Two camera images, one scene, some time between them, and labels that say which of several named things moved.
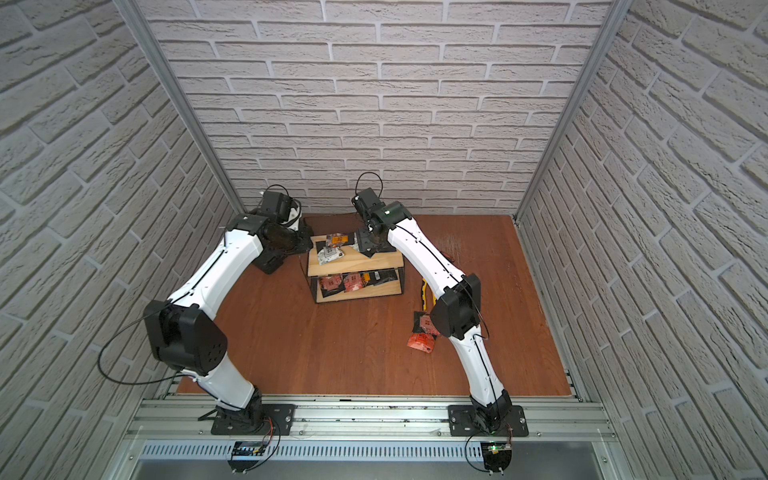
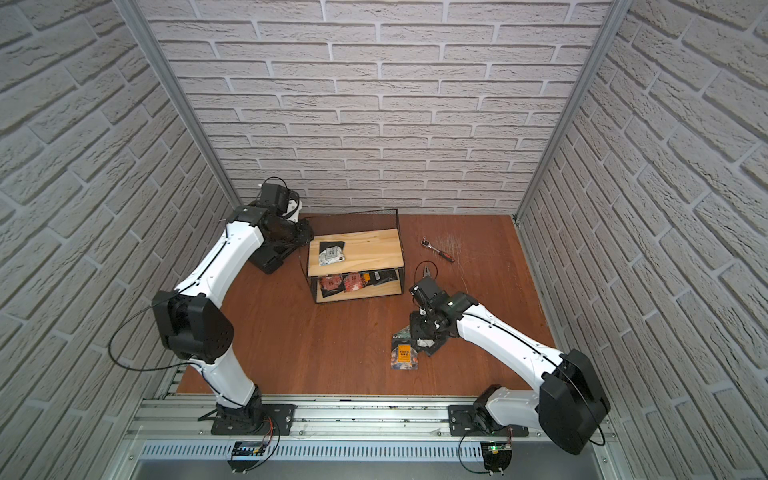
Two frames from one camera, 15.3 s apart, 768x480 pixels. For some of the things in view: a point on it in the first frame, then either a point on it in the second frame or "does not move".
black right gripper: [364, 239] to [415, 331]
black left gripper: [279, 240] does not move
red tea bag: [352, 282] does not move
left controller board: [244, 455] does not move
